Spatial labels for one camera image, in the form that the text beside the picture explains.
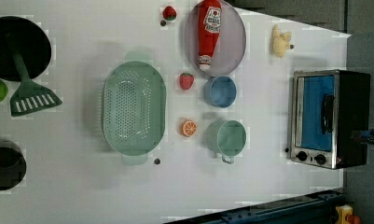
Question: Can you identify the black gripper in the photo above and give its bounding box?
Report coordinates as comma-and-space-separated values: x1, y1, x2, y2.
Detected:
351, 129, 374, 146

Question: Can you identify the blue oven door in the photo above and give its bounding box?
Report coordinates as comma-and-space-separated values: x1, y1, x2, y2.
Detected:
296, 76, 335, 151

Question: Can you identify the silver black toaster oven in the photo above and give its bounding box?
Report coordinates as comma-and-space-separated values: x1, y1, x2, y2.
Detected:
289, 70, 370, 170

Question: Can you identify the yellow red toy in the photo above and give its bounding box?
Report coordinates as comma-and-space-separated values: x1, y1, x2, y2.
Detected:
335, 204, 361, 224

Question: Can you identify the yellow plush banana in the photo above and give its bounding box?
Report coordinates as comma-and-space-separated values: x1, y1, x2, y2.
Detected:
272, 25, 294, 58

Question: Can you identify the green mug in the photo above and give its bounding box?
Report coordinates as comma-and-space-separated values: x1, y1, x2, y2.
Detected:
206, 119, 246, 164

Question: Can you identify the blue cup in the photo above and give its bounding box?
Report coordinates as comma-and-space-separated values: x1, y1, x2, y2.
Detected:
203, 77, 237, 108

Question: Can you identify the grey round plate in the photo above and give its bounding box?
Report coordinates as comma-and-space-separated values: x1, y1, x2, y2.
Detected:
184, 0, 246, 77

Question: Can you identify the toy orange slice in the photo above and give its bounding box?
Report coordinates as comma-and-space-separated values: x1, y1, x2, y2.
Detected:
181, 119, 197, 137

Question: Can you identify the toy strawberry centre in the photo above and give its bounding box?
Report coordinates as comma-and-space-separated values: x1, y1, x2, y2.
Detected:
179, 73, 195, 91

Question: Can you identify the toy strawberry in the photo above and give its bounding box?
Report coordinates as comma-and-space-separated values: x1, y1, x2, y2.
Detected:
162, 6, 177, 21
179, 73, 195, 91

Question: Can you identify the red plush ketchup bottle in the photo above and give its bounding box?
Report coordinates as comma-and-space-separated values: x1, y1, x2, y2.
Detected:
198, 0, 222, 72

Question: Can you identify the toy strawberry top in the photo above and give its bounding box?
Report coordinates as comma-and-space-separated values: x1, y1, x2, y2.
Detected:
162, 6, 177, 21

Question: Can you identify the green oval colander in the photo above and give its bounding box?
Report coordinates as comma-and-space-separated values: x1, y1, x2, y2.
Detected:
102, 51, 167, 166

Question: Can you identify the green slotted spatula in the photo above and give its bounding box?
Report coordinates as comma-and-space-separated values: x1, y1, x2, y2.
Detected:
10, 51, 62, 117

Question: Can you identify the black frying pan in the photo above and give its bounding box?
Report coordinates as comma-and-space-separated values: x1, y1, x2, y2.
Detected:
0, 16, 52, 81

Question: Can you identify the blue metal frame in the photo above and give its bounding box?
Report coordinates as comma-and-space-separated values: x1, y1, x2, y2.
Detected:
167, 190, 345, 224

